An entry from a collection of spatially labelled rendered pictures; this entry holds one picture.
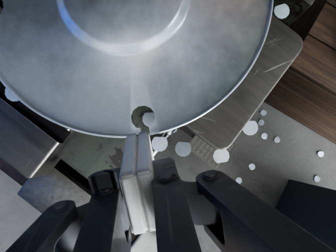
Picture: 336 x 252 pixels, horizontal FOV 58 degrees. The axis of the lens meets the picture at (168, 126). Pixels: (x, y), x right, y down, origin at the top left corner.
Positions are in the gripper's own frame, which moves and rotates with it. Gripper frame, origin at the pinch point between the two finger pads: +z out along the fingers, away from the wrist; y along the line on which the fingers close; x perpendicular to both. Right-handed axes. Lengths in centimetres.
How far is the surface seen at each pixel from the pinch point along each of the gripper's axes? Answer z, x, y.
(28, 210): 81, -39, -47
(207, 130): 11.5, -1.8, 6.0
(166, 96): 12.5, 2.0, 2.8
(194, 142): 70, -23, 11
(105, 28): 14.2, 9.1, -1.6
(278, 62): 13.2, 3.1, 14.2
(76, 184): 23.5, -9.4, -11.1
